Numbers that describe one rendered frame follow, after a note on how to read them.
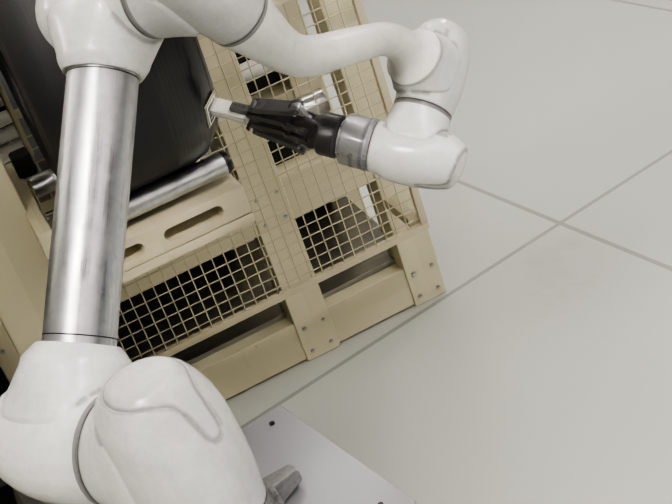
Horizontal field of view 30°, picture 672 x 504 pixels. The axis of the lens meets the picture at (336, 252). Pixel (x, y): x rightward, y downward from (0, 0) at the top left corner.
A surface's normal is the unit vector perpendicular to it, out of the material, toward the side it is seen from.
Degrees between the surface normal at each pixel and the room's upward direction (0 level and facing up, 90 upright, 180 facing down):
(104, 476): 79
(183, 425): 66
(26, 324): 90
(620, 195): 0
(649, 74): 0
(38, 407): 42
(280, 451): 4
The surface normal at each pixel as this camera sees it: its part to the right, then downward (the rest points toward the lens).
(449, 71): 0.69, 0.08
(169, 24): -0.05, 0.91
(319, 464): -0.33, -0.84
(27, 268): 0.38, 0.36
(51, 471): -0.51, 0.27
